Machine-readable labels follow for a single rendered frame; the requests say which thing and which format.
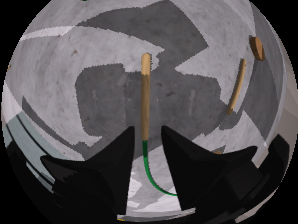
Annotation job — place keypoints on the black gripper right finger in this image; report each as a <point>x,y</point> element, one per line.
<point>194,170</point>

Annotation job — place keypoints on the brown wooden disc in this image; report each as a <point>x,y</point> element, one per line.
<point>257,48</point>

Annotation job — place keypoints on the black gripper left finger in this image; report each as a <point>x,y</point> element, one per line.
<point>106,174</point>

